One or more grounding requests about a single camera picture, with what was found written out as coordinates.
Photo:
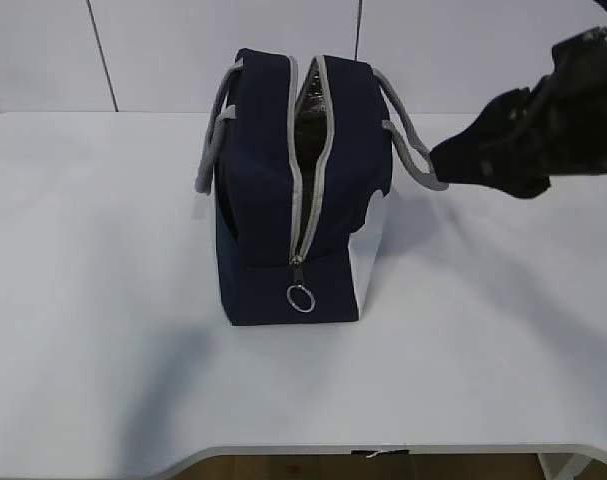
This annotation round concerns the navy blue lunch bag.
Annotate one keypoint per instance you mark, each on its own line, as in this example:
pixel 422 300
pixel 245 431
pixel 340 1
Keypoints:
pixel 300 169

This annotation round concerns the black tape on table edge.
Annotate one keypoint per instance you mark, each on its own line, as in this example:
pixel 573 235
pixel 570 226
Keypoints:
pixel 370 454

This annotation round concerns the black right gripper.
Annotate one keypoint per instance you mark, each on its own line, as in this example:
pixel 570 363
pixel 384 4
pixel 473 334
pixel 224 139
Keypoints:
pixel 563 133

